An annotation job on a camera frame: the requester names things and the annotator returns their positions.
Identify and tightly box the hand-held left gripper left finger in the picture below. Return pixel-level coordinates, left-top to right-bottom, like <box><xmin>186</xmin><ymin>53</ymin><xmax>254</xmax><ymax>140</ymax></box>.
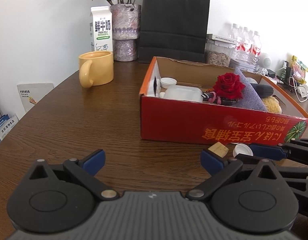
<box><xmin>26</xmin><ymin>149</ymin><xmax>119</xmax><ymax>202</ymax></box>

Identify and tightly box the tan cork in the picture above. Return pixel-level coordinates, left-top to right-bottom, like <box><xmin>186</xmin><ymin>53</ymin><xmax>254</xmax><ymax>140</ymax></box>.
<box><xmin>210</xmin><ymin>142</ymin><xmax>229</xmax><ymax>158</ymax></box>

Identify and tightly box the yellow white plush toy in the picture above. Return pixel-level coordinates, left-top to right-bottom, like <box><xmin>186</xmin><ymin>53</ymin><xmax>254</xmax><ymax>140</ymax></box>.
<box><xmin>262</xmin><ymin>96</ymin><xmax>282</xmax><ymax>113</ymax></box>

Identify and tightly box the red cardboard box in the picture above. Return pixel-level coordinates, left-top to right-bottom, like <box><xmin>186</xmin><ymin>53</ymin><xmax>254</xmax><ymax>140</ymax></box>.
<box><xmin>139</xmin><ymin>56</ymin><xmax>308</xmax><ymax>145</ymax></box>

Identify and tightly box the small dark bottle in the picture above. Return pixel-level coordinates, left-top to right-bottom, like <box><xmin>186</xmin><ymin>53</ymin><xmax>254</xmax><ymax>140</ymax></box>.
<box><xmin>281</xmin><ymin>61</ymin><xmax>291</xmax><ymax>80</ymax></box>

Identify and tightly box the purple cloth pouch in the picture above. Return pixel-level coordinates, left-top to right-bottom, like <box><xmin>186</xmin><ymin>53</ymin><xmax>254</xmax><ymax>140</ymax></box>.
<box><xmin>233</xmin><ymin>67</ymin><xmax>268</xmax><ymax>112</ymax></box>

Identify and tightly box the black paper bag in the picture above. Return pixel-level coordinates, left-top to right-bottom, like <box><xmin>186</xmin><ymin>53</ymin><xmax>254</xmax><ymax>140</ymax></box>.
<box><xmin>138</xmin><ymin>0</ymin><xmax>211</xmax><ymax>63</ymax></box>

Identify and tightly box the red artificial rose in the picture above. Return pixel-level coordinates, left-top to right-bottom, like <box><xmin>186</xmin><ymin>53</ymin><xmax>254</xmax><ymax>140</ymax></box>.
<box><xmin>213</xmin><ymin>72</ymin><xmax>246</xmax><ymax>99</ymax></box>

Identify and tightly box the white charging cable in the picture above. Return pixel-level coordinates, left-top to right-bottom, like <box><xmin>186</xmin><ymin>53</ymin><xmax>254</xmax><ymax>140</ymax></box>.
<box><xmin>289</xmin><ymin>76</ymin><xmax>308</xmax><ymax>103</ymax></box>

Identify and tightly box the yellow ceramic mug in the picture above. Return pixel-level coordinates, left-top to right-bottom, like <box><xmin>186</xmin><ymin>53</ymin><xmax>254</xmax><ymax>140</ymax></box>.
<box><xmin>78</xmin><ymin>51</ymin><xmax>114</xmax><ymax>88</ymax></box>

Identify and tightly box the clear seed container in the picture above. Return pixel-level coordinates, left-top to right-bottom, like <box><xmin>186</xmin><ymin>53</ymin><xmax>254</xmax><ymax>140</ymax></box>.
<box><xmin>205</xmin><ymin>41</ymin><xmax>232</xmax><ymax>67</ymax></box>

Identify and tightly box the yellow snack bag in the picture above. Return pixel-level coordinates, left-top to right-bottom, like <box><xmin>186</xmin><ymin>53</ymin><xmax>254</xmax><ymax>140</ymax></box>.
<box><xmin>291</xmin><ymin>55</ymin><xmax>308</xmax><ymax>84</ymax></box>

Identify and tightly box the translucent white plastic box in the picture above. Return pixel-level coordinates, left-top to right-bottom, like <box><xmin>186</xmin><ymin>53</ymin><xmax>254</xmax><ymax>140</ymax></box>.
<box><xmin>164</xmin><ymin>85</ymin><xmax>204</xmax><ymax>103</ymax></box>

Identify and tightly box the white green milk carton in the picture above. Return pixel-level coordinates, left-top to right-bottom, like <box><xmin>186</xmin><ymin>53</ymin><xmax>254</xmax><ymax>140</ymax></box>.
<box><xmin>89</xmin><ymin>6</ymin><xmax>113</xmax><ymax>53</ymax></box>

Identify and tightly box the braided grey cable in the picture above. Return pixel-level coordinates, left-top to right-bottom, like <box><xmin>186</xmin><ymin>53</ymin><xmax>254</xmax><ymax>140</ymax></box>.
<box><xmin>201</xmin><ymin>91</ymin><xmax>238</xmax><ymax>105</ymax></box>

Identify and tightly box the white printed board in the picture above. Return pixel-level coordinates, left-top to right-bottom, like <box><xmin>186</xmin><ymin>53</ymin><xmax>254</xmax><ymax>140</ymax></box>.
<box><xmin>17</xmin><ymin>82</ymin><xmax>55</xmax><ymax>113</ymax></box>

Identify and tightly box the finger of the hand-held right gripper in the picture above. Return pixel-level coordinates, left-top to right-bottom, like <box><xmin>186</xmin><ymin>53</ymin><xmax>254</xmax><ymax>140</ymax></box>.
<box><xmin>249</xmin><ymin>138</ymin><xmax>308</xmax><ymax>167</ymax></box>
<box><xmin>235</xmin><ymin>154</ymin><xmax>308</xmax><ymax>188</ymax></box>

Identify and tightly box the white round robot speaker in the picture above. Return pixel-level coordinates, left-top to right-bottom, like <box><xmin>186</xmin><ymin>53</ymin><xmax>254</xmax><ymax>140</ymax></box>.
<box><xmin>255</xmin><ymin>53</ymin><xmax>272</xmax><ymax>75</ymax></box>

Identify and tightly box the blue printed packet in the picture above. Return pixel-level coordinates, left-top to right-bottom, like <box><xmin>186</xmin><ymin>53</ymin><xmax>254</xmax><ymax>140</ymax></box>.
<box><xmin>0</xmin><ymin>114</ymin><xmax>19</xmax><ymax>145</ymax></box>

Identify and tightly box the dark navy case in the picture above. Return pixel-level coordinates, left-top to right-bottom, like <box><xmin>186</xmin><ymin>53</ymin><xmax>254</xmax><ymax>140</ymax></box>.
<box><xmin>251</xmin><ymin>84</ymin><xmax>274</xmax><ymax>98</ymax></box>

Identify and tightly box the flat white box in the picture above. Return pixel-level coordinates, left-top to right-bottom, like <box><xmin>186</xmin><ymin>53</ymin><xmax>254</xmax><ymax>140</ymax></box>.
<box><xmin>206</xmin><ymin>33</ymin><xmax>236</xmax><ymax>43</ymax></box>

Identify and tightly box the purple mottled vase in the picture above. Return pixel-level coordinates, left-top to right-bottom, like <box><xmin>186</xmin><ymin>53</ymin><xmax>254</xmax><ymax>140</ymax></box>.
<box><xmin>110</xmin><ymin>3</ymin><xmax>141</xmax><ymax>62</ymax></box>

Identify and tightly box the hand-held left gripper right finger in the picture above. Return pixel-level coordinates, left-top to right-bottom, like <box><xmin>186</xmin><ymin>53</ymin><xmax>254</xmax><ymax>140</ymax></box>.
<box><xmin>186</xmin><ymin>149</ymin><xmax>279</xmax><ymax>200</ymax></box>

